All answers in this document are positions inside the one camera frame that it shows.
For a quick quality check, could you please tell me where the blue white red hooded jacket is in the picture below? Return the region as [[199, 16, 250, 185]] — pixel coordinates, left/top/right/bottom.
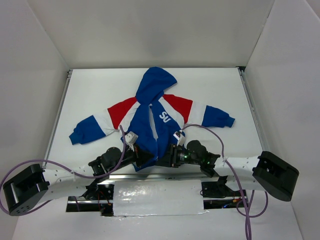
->
[[69, 67, 235, 171]]

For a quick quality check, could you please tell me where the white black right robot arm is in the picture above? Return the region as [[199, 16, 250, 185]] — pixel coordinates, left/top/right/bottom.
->
[[156, 140, 300, 202]]

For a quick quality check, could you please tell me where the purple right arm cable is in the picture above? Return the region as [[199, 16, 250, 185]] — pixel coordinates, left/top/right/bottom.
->
[[180, 124, 269, 240]]

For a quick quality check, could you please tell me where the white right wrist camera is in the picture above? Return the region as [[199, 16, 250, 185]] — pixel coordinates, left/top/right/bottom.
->
[[173, 130, 186, 146]]

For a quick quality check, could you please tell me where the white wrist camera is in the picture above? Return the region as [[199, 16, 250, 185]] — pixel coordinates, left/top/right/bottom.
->
[[173, 130, 186, 146], [125, 131, 139, 146]]

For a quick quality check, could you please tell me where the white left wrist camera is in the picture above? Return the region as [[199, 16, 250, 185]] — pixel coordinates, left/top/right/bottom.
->
[[125, 131, 139, 146]]

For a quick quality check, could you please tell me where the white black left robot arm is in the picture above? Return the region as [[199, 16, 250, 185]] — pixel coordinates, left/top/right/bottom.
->
[[1, 144, 154, 216]]

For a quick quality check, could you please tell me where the white cover plate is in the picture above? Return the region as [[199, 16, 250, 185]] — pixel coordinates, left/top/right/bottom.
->
[[113, 180, 205, 217]]

